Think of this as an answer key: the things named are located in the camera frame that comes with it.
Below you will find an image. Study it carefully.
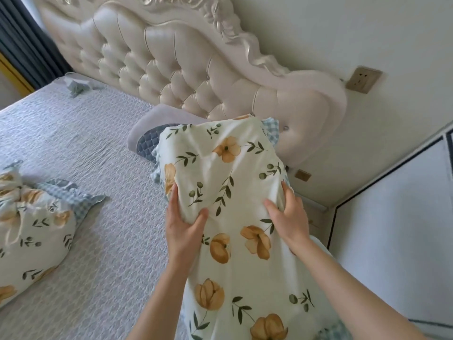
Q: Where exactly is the person's left hand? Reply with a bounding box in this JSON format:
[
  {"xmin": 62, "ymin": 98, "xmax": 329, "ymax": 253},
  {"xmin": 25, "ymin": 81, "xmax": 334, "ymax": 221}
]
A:
[{"xmin": 165, "ymin": 183, "xmax": 209, "ymax": 267}]

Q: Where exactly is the person's right hand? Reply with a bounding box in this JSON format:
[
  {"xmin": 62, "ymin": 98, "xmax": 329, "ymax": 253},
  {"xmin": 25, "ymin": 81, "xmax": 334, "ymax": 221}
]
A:
[{"xmin": 263, "ymin": 180, "xmax": 311, "ymax": 258}]

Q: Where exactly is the floral pillow with checked trim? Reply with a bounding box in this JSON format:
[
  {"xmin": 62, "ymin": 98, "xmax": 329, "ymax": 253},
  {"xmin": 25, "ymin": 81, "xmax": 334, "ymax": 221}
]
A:
[
  {"xmin": 150, "ymin": 115, "xmax": 349, "ymax": 340},
  {"xmin": 0, "ymin": 160, "xmax": 107, "ymax": 309}
]

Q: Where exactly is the person's right forearm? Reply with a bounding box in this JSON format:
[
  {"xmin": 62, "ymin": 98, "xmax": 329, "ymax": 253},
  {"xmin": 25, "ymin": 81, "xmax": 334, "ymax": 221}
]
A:
[{"xmin": 289, "ymin": 234, "xmax": 437, "ymax": 340}]

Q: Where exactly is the person's left forearm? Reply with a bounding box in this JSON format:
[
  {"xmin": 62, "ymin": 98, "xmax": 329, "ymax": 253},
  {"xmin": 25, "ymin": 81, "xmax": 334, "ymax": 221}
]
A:
[{"xmin": 126, "ymin": 256, "xmax": 199, "ymax": 340}]

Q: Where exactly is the cream bedside table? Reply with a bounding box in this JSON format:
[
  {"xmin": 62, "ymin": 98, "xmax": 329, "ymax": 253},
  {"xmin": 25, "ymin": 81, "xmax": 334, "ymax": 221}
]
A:
[{"xmin": 297, "ymin": 195, "xmax": 335, "ymax": 241}]

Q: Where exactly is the grey quilted blue pillow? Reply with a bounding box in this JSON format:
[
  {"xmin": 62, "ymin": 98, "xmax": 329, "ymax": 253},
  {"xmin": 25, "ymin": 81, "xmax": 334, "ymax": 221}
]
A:
[{"xmin": 127, "ymin": 104, "xmax": 206, "ymax": 165}]

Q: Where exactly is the grey quilted bedspread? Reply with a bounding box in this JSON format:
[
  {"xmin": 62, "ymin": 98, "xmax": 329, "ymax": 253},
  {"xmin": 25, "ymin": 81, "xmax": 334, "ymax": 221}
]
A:
[{"xmin": 0, "ymin": 75, "xmax": 192, "ymax": 340}]

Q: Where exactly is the white wardrobe with black trim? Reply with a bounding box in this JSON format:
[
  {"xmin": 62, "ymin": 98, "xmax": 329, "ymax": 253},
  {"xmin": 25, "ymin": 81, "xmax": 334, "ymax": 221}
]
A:
[{"xmin": 327, "ymin": 122, "xmax": 453, "ymax": 331}]

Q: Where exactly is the cream tufted headboard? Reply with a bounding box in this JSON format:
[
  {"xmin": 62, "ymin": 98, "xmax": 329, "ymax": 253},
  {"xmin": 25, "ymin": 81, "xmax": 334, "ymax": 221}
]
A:
[{"xmin": 35, "ymin": 0, "xmax": 347, "ymax": 168}]

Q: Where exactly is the crumpled pale blue cloth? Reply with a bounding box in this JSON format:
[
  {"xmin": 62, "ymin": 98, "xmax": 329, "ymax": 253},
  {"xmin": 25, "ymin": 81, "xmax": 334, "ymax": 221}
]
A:
[{"xmin": 64, "ymin": 72, "xmax": 105, "ymax": 99}]

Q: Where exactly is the dark grey curtain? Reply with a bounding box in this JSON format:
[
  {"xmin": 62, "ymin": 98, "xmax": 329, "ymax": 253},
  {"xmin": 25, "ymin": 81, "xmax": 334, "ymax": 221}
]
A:
[{"xmin": 0, "ymin": 0, "xmax": 74, "ymax": 89}]

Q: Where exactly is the gold wall socket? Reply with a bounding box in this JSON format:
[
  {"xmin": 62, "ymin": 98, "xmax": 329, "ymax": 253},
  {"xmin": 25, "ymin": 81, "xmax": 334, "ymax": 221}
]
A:
[{"xmin": 345, "ymin": 66, "xmax": 383, "ymax": 94}]

